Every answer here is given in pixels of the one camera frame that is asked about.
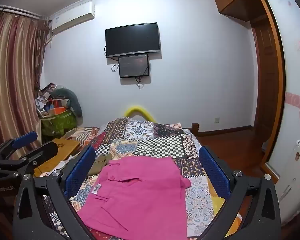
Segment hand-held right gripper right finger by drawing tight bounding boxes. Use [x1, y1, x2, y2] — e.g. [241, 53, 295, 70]
[199, 146, 282, 240]

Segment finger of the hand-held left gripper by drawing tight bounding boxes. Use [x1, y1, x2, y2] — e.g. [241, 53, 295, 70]
[0, 141, 59, 178]
[0, 131, 38, 160]

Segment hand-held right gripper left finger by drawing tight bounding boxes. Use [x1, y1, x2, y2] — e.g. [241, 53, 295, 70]
[12, 145, 97, 240]

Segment pink pants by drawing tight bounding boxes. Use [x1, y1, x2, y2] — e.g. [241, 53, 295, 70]
[76, 156, 192, 240]

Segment olive green pants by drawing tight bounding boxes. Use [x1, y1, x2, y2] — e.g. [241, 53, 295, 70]
[87, 154, 113, 177]

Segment yellow wooden board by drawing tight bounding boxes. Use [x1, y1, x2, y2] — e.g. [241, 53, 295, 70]
[34, 138, 81, 178]

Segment green patterned bag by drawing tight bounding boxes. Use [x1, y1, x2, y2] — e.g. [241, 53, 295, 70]
[41, 110, 78, 138]

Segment yellow cloth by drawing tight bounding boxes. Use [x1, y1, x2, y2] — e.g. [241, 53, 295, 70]
[210, 196, 242, 238]

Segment pile of assorted clutter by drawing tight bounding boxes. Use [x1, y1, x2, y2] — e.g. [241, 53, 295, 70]
[35, 82, 65, 117]

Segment grey stuffed cushion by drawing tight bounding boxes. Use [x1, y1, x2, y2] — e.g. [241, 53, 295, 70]
[51, 88, 83, 118]

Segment patchwork patterned bed blanket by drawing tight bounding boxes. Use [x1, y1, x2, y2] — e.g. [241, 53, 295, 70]
[44, 117, 243, 240]

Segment striped brown curtain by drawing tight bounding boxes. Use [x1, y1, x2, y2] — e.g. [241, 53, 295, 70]
[0, 11, 50, 150]

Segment white cabinet with stickers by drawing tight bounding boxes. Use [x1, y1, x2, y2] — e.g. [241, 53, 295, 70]
[277, 136, 300, 227]

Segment yellow foam tube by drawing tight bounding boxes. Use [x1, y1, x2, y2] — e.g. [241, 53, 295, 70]
[124, 106, 157, 123]

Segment wooden door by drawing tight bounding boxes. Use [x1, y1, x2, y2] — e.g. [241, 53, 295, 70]
[250, 15, 275, 155]
[255, 0, 287, 165]

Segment white sliding wardrobe door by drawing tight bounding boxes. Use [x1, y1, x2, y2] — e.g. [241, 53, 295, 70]
[261, 0, 300, 225]

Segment white air conditioner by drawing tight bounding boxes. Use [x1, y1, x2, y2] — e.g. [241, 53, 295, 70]
[50, 2, 95, 34]

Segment small black wall monitor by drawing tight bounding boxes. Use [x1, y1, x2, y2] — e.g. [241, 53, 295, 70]
[118, 54, 150, 79]

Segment curtain rail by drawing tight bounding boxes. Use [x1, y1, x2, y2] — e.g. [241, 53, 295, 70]
[0, 5, 48, 19]

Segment black wall television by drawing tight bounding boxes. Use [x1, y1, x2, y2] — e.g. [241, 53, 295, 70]
[105, 22, 161, 58]

